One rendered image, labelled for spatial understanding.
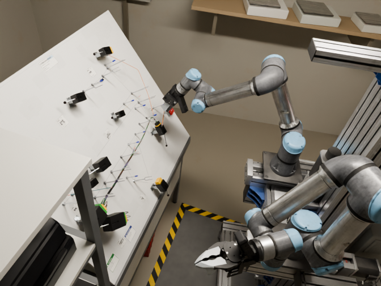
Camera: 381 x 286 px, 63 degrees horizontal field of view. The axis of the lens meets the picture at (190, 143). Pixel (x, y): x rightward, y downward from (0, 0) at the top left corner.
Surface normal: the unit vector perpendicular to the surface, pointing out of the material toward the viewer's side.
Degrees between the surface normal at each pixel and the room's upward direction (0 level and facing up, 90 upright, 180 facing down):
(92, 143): 53
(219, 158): 0
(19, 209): 0
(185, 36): 90
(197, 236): 0
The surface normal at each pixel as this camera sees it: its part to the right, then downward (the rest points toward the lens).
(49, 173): 0.11, -0.71
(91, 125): 0.81, -0.19
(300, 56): -0.14, 0.68
